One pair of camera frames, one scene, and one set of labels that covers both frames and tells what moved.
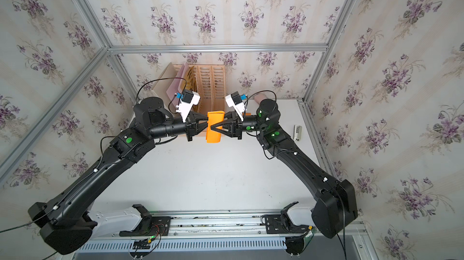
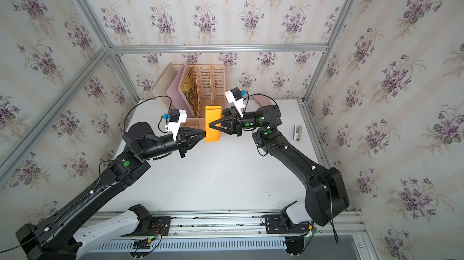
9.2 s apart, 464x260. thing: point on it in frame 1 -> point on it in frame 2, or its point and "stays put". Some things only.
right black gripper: (235, 127) stays put
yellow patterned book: (191, 83) stays put
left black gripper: (191, 126) -> (183, 143)
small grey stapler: (298, 132) stays put
